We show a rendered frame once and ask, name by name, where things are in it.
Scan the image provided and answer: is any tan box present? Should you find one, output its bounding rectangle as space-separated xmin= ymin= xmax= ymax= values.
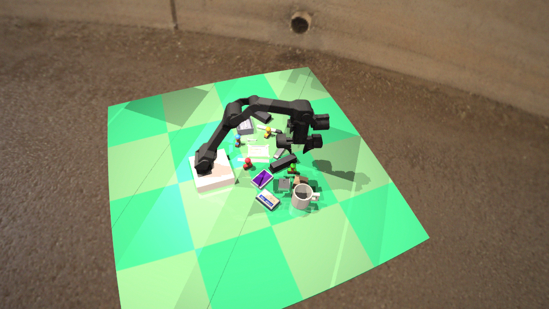
xmin=292 ymin=175 xmax=309 ymax=189

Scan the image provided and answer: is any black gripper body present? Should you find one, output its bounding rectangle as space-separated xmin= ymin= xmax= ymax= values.
xmin=276 ymin=130 xmax=323 ymax=148

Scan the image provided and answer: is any beige mug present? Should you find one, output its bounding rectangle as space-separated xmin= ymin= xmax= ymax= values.
xmin=291 ymin=184 xmax=320 ymax=209

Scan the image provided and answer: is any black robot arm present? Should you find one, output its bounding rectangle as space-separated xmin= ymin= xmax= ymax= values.
xmin=194 ymin=95 xmax=330 ymax=177

